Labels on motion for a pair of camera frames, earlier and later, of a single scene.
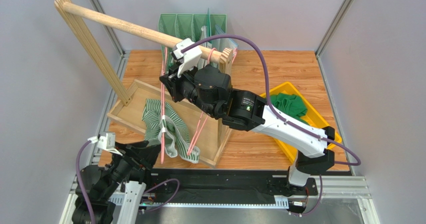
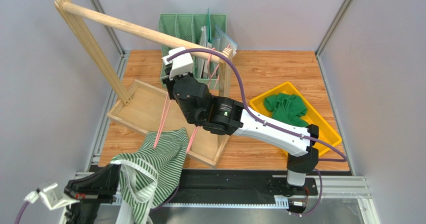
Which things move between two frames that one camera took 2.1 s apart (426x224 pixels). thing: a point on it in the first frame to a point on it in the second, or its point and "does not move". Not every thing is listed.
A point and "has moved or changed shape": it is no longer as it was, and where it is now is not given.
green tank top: [290, 106] does not move
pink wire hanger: [189, 150] has moved or changed shape
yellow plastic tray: [313, 117] does not move
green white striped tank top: [176, 130] to [150, 176]
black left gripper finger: [133, 150] to [103, 181]
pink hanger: [162, 123] to [155, 146]
